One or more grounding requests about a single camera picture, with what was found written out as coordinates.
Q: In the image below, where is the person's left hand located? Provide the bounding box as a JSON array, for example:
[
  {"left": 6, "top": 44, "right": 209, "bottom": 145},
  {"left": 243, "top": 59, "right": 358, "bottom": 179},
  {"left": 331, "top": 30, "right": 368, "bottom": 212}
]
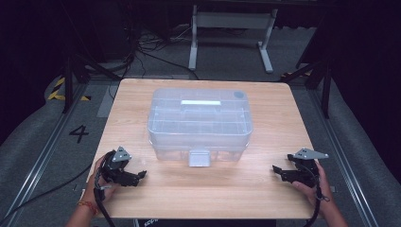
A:
[{"left": 82, "top": 154, "right": 119, "bottom": 208}]

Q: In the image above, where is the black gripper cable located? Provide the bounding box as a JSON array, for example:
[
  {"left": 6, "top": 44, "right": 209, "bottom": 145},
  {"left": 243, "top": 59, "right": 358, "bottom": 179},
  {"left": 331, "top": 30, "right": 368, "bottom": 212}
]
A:
[
  {"left": 301, "top": 164, "right": 331, "bottom": 227},
  {"left": 93, "top": 150, "right": 117, "bottom": 227}
]

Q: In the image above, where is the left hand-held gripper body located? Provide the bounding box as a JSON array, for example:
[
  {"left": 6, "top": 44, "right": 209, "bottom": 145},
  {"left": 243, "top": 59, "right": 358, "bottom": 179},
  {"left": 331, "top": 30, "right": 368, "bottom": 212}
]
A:
[{"left": 100, "top": 146, "right": 133, "bottom": 187}]

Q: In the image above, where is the metal floor rail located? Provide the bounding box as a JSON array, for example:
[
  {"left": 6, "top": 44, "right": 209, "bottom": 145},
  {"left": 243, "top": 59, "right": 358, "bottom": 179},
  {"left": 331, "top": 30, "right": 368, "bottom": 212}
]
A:
[
  {"left": 0, "top": 82, "right": 90, "bottom": 227},
  {"left": 306, "top": 88, "right": 380, "bottom": 227}
]

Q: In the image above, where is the red woven bracelet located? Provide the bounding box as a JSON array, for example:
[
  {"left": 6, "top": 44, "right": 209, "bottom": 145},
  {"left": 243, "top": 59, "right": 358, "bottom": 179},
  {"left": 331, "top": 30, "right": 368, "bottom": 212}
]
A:
[{"left": 77, "top": 200, "right": 99, "bottom": 216}]

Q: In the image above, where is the thin black floor cable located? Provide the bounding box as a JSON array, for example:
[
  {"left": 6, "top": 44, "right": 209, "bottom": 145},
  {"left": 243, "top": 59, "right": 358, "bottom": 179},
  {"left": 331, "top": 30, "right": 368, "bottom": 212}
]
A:
[{"left": 0, "top": 163, "right": 93, "bottom": 223}]

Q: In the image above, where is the black tripod stand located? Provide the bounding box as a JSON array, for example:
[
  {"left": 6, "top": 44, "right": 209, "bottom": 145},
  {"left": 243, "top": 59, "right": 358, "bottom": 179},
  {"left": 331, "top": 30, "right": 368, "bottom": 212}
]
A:
[
  {"left": 61, "top": 51, "right": 121, "bottom": 114},
  {"left": 280, "top": 59, "right": 333, "bottom": 120}
]

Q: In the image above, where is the yellow black floor tape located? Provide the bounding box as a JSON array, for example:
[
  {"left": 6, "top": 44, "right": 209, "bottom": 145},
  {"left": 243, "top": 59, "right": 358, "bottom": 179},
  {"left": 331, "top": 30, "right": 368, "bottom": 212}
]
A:
[{"left": 46, "top": 77, "right": 93, "bottom": 102}]

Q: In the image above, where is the clear plastic storage box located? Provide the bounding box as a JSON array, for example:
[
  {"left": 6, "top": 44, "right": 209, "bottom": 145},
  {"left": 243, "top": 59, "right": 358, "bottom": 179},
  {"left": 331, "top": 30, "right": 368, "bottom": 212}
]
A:
[{"left": 150, "top": 138, "right": 251, "bottom": 167}]

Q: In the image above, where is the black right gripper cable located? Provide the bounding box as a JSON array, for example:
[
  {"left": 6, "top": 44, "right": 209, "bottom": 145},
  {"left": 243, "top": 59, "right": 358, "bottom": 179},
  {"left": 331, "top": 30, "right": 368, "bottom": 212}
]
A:
[{"left": 301, "top": 164, "right": 331, "bottom": 227}]

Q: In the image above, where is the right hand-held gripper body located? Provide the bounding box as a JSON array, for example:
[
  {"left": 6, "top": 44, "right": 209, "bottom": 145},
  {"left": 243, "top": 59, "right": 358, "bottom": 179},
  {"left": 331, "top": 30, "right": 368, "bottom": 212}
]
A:
[{"left": 287, "top": 148, "right": 329, "bottom": 189}]

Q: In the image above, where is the person's right hand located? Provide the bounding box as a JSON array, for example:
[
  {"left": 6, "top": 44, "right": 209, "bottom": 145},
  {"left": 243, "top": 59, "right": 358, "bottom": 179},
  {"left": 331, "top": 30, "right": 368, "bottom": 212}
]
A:
[{"left": 291, "top": 160, "right": 334, "bottom": 213}]

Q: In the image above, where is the bundle of black floor cables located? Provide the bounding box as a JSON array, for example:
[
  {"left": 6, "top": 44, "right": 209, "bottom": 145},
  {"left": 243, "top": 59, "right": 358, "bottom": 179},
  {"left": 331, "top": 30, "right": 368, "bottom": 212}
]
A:
[{"left": 108, "top": 22, "right": 201, "bottom": 98}]

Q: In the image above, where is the clear storage box lid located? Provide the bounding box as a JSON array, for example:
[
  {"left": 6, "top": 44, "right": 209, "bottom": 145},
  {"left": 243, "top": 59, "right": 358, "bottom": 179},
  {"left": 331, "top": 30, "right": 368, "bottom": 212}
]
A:
[{"left": 147, "top": 87, "right": 254, "bottom": 148}]

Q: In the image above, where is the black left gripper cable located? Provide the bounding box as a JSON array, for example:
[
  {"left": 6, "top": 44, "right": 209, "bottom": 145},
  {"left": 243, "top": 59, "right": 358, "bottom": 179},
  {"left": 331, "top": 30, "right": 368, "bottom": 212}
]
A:
[{"left": 93, "top": 150, "right": 117, "bottom": 227}]

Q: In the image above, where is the white metal desk frame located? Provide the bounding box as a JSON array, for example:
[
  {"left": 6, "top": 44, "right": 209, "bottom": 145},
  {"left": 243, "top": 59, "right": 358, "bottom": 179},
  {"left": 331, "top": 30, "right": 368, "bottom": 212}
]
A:
[{"left": 187, "top": 4, "right": 279, "bottom": 75}]

